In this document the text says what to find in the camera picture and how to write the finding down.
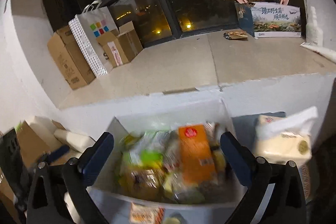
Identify orange snack bag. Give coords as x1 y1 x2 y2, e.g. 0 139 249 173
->
178 124 217 184

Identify floor cardboard box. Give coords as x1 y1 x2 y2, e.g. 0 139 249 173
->
15 116 95 169

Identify cream tissue pack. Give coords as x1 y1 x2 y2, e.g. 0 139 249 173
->
253 106 318 198

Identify round cracker pack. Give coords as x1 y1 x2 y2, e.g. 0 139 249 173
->
125 168 164 201

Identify green snack bag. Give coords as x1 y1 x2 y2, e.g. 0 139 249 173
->
121 130 171 168

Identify white storage box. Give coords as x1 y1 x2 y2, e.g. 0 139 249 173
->
90 99 255 223

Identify large cardboard box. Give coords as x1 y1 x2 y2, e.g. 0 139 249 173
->
47 26 96 90

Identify small cardboard box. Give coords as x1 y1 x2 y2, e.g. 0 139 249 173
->
96 21 143 68

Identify white patterned paper bag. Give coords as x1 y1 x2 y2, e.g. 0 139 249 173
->
68 0 117 77

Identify printed landscape carton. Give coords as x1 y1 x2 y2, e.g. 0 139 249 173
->
235 2 301 38

